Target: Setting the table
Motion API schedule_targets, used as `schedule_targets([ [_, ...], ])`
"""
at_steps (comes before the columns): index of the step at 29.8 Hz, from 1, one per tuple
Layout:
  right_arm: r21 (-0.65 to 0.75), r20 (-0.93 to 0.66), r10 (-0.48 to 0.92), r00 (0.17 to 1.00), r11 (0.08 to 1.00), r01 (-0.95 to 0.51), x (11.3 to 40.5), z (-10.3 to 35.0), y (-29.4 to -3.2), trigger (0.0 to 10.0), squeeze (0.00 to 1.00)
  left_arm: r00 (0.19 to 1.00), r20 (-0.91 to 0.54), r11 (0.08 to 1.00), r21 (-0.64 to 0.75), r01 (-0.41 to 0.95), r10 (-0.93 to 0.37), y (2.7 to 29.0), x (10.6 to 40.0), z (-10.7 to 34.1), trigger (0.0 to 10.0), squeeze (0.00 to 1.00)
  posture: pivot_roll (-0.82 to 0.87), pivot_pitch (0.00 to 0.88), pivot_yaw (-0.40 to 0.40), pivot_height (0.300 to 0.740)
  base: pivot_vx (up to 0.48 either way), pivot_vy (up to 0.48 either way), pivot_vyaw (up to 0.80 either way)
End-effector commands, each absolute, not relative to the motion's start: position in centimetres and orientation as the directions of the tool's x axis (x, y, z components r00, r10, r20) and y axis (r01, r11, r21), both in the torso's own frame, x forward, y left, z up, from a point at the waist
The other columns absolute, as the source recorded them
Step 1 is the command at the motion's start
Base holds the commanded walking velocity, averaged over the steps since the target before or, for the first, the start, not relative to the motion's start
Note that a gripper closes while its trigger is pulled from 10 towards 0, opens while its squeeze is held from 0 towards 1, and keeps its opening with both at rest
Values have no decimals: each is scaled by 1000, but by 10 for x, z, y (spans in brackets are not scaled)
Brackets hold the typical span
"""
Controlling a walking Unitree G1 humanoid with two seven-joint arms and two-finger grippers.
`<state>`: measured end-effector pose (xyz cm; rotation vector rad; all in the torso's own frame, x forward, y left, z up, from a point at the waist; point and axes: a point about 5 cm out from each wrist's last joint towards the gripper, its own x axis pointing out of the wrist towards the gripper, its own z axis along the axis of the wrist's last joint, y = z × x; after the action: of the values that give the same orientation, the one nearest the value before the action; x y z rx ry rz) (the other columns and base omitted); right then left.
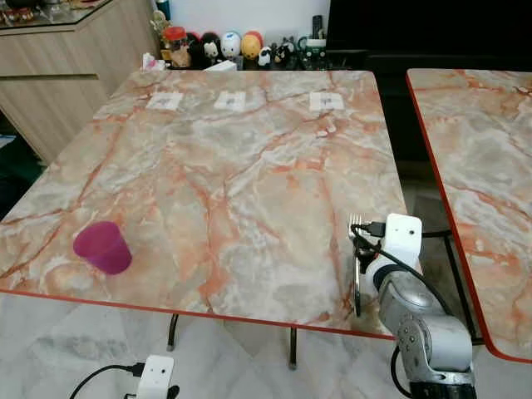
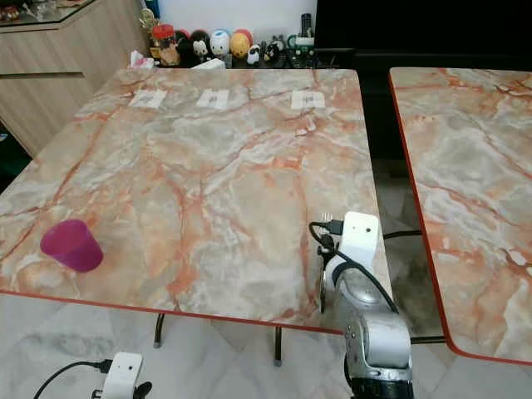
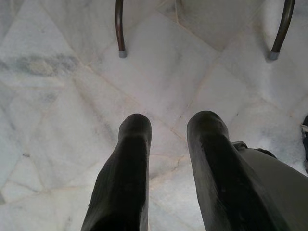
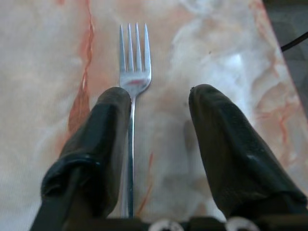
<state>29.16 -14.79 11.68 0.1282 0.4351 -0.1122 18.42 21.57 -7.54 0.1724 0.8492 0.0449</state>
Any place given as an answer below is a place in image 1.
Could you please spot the purple plastic cup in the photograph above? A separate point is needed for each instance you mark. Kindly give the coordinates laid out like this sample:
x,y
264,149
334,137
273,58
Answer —
x,y
102,248

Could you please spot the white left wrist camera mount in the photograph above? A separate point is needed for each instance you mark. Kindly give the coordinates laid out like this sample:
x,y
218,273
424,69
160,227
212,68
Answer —
x,y
155,376

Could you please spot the red lid jar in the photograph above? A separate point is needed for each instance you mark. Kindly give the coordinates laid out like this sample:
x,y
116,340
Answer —
x,y
174,46

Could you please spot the white egg figurine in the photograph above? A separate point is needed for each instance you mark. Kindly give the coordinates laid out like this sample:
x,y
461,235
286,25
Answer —
x,y
231,44

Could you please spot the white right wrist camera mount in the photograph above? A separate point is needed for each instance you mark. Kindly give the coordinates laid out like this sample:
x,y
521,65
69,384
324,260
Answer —
x,y
405,239

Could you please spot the black remote control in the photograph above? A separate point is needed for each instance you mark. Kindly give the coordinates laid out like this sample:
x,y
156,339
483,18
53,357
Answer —
x,y
317,27

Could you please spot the black and white figurine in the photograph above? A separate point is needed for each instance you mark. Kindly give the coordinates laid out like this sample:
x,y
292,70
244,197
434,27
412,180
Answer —
x,y
211,50

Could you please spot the marble pattern side table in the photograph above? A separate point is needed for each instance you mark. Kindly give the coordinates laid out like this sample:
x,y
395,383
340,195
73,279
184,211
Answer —
x,y
486,174

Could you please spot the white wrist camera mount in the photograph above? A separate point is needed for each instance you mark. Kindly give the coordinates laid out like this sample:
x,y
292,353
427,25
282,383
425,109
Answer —
x,y
155,376
405,239

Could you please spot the yellow orange egg figurine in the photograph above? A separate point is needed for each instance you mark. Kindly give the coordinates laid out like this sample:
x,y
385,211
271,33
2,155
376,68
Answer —
x,y
252,45

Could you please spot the white paper tag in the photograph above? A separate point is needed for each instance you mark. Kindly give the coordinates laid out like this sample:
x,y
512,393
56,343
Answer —
x,y
326,100
165,100
230,100

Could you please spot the small panda figurine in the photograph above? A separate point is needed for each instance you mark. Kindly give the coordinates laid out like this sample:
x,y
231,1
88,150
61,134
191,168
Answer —
x,y
264,57

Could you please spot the black television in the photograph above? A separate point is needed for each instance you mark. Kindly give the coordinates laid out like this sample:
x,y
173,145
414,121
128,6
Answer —
x,y
424,23

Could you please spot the green mug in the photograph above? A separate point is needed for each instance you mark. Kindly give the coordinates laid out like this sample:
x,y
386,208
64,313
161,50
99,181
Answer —
x,y
312,53

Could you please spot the pink tissue pack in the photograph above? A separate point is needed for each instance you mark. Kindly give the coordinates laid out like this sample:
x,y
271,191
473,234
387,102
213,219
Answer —
x,y
152,61

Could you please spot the black mouse figurine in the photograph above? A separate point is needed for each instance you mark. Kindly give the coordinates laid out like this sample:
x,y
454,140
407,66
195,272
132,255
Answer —
x,y
194,50

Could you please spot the black metal chair frame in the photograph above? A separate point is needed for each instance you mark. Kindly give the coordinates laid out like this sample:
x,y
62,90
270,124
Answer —
x,y
460,283

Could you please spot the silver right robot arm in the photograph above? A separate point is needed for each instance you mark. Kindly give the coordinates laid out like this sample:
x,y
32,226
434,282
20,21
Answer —
x,y
428,332

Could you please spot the large marble pattern table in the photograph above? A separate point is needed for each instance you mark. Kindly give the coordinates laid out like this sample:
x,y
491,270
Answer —
x,y
233,183

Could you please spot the light wooden cabinet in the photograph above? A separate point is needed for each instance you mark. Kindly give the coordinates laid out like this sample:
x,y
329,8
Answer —
x,y
66,75

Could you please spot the white flat box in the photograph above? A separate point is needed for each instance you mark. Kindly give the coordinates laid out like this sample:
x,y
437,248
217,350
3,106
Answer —
x,y
220,66

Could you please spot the silver metal fork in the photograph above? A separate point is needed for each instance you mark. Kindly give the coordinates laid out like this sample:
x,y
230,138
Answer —
x,y
357,224

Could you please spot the dark small figurine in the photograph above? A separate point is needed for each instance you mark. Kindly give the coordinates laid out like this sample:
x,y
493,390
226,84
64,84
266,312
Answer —
x,y
285,53

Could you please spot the gold ornament plant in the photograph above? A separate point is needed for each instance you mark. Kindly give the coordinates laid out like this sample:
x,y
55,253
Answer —
x,y
159,23

